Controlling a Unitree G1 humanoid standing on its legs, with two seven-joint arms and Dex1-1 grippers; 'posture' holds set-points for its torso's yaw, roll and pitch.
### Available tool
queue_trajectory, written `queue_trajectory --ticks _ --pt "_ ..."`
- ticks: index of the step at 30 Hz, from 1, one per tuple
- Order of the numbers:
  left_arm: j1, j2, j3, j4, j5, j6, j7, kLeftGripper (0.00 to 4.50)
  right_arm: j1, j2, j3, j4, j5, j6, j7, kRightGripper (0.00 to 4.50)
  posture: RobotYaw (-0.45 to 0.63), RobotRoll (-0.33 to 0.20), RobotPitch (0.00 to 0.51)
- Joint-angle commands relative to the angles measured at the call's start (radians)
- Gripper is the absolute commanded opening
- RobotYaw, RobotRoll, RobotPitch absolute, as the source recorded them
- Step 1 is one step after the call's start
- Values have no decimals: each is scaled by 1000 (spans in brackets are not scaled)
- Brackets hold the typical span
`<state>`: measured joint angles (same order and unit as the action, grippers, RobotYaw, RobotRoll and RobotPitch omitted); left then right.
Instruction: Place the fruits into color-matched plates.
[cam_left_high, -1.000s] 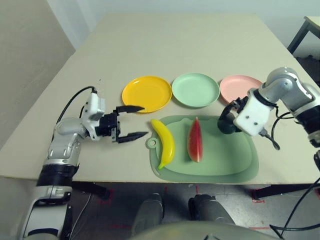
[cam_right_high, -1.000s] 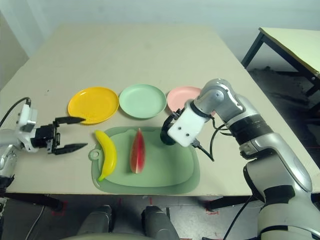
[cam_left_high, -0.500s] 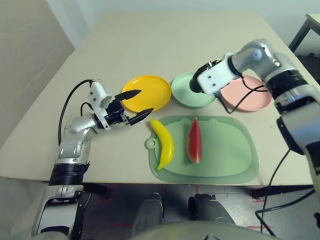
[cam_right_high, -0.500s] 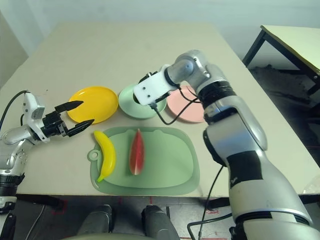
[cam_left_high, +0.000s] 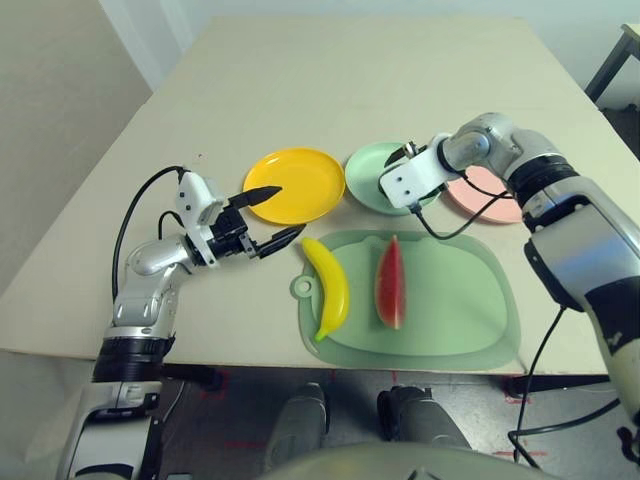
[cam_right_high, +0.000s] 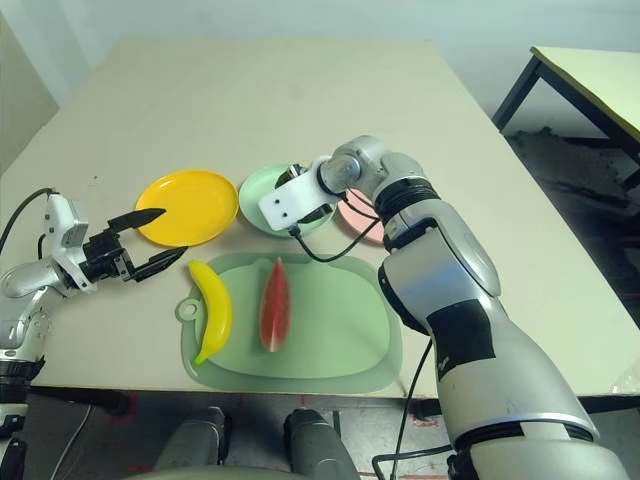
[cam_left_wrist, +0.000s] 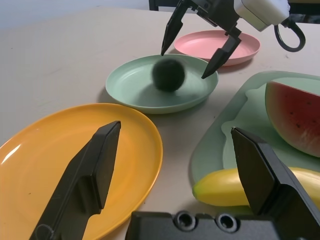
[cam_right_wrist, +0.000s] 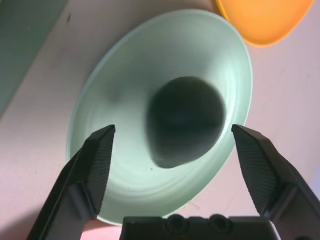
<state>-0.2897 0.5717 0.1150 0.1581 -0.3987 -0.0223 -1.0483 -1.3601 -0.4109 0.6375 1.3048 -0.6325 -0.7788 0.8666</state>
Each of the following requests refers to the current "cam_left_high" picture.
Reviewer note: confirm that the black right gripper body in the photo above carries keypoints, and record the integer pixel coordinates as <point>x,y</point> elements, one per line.
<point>414,149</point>

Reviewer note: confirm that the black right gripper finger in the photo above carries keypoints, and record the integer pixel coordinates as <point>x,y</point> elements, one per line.
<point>433,197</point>
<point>398,155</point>

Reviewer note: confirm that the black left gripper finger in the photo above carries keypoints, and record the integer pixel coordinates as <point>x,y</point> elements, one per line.
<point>280,240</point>
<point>257,194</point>

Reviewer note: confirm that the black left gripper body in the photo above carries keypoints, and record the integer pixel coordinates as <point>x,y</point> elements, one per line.
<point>231,232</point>

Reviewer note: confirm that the yellow toy banana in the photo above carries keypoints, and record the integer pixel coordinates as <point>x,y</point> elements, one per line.
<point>332,280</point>

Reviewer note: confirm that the red toy watermelon slice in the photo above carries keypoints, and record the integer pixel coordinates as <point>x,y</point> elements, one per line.
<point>391,285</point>

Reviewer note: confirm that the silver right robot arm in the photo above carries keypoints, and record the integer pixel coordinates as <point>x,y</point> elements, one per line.
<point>565,210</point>

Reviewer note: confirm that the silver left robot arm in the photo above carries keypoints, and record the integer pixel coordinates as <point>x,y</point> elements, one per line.
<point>145,300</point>

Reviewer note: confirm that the green plastic plate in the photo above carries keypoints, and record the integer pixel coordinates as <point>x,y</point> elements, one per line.
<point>365,175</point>

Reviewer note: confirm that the yellow plastic plate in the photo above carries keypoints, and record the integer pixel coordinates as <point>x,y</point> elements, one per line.
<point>305,185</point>

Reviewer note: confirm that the pink plastic plate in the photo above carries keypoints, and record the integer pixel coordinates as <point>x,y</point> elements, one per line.
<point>485,205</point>

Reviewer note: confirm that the green silicone cutting mat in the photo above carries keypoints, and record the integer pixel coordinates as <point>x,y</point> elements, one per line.
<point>450,300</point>

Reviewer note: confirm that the grey left robot leg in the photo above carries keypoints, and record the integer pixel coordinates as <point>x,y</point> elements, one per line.
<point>300,420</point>

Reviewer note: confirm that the grey robot leg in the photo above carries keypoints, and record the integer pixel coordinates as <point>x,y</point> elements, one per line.
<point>425,415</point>
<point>300,420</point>

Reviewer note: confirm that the side table with black legs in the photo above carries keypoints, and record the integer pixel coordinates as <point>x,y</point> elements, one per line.
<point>607,65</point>

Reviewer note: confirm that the grey right robot leg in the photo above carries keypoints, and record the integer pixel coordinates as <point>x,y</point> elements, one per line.
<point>425,415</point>

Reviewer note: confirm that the black table leg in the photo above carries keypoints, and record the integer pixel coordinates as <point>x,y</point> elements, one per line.
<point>560,384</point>

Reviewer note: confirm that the grey-green robot torso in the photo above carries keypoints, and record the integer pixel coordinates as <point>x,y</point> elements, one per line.
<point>400,462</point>

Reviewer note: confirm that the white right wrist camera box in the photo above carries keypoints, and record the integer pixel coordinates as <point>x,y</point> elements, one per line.
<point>415,175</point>

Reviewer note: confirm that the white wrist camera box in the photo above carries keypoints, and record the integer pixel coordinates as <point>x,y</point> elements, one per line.
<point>415,175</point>
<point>195,200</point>

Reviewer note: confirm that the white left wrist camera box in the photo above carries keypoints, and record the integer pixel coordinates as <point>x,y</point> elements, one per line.
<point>195,200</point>

